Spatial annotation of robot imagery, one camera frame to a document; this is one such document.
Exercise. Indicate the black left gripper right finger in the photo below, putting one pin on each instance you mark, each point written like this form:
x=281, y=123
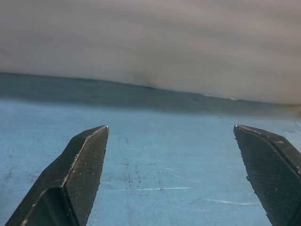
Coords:
x=275, y=176

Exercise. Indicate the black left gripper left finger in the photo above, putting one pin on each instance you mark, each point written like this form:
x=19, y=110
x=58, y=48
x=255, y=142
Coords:
x=77, y=176

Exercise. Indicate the blue plastic table cover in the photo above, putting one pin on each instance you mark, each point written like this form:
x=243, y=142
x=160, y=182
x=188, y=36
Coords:
x=164, y=153

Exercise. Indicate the white curtain sheet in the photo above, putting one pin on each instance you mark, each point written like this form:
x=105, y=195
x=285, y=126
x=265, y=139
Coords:
x=141, y=35

